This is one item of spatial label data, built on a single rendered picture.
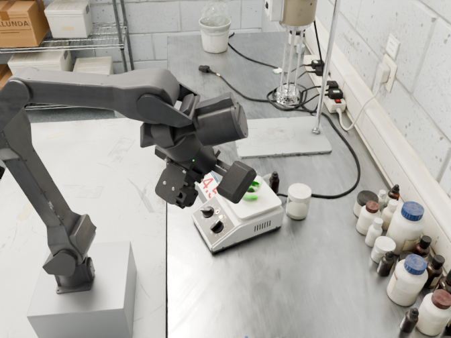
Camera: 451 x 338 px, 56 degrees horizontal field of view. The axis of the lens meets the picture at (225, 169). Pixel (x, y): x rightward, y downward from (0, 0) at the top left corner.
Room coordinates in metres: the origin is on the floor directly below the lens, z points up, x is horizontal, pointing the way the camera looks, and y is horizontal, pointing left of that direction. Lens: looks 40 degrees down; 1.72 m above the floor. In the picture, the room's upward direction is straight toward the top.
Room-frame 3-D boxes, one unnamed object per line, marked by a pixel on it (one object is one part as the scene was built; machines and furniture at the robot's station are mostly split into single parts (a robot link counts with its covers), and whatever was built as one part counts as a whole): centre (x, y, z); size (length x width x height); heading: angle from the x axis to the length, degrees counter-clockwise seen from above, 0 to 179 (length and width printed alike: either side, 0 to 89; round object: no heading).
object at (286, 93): (1.13, -0.19, 1.17); 0.07 x 0.07 x 0.25
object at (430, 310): (0.47, -0.42, 0.95); 0.06 x 0.06 x 0.10
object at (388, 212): (0.74, -0.41, 0.94); 0.03 x 0.03 x 0.09
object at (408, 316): (0.46, -0.38, 0.94); 0.03 x 0.03 x 0.07
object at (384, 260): (0.60, -0.37, 0.94); 0.03 x 0.03 x 0.07
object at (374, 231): (0.68, -0.36, 0.94); 0.03 x 0.03 x 0.08
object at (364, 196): (0.79, -0.37, 0.93); 0.05 x 0.05 x 0.06
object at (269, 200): (0.76, -0.06, 0.98); 0.12 x 0.12 x 0.01; 26
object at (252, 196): (0.75, -0.06, 1.02); 0.06 x 0.05 x 0.08; 46
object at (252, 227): (0.75, -0.04, 0.94); 0.22 x 0.13 x 0.08; 116
